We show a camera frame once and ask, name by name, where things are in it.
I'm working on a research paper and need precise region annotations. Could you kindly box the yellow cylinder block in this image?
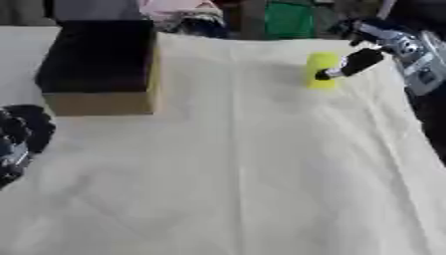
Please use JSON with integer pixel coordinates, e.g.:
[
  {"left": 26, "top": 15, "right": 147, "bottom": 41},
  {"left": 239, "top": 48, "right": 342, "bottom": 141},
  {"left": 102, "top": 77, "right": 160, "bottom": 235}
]
[{"left": 305, "top": 51, "right": 341, "bottom": 90}]

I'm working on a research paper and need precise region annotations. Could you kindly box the tan cardboard box black inside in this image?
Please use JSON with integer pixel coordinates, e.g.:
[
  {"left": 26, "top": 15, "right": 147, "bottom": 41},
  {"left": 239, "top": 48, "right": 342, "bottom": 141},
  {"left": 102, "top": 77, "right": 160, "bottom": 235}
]
[{"left": 33, "top": 19, "right": 162, "bottom": 118}]

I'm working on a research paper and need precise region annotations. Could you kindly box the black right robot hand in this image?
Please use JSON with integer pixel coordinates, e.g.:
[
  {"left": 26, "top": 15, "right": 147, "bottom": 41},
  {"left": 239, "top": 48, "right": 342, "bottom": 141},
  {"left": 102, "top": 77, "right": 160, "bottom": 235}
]
[{"left": 314, "top": 17, "right": 390, "bottom": 82}]

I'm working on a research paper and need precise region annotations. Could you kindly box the person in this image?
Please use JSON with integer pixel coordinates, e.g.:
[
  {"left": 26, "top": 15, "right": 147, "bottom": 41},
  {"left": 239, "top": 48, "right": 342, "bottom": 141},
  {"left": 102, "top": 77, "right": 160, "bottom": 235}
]
[{"left": 135, "top": 0, "right": 232, "bottom": 39}]

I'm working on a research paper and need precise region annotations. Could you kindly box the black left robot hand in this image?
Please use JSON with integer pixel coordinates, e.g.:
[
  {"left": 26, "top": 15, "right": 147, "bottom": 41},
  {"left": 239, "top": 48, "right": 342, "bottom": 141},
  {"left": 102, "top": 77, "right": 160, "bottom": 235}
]
[{"left": 0, "top": 104, "right": 58, "bottom": 189}]

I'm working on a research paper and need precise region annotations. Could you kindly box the green chair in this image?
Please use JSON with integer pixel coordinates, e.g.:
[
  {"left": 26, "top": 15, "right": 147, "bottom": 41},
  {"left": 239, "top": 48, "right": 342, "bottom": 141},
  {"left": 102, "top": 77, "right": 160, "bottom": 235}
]
[{"left": 263, "top": 0, "right": 320, "bottom": 41}]

